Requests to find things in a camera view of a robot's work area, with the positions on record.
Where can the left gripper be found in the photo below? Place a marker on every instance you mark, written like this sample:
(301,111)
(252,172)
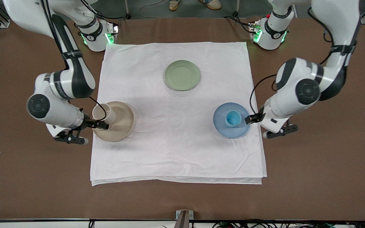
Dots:
(256,118)

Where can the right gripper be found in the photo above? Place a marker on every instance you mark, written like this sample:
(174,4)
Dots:
(89,123)

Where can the light blue cup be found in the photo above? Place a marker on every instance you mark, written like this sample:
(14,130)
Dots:
(233,118)

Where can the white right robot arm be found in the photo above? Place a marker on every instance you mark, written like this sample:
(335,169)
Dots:
(59,85)

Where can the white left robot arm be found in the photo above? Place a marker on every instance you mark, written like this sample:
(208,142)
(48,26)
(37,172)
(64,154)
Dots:
(306,88)

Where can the beige plate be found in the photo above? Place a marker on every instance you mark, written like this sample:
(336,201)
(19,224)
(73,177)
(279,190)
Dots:
(122,122)

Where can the blue plate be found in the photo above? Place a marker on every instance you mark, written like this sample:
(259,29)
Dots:
(230,131)

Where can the green plate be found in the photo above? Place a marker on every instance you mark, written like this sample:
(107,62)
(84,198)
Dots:
(182,75)

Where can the white cloth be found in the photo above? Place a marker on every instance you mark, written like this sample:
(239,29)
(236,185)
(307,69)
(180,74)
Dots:
(176,142)

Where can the metal stand leg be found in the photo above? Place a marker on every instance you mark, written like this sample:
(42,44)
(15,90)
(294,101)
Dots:
(236,9)
(127,9)

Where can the tan shoe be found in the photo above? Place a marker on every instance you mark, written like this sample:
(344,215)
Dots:
(174,4)
(211,3)

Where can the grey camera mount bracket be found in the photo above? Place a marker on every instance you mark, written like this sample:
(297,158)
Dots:
(184,218)

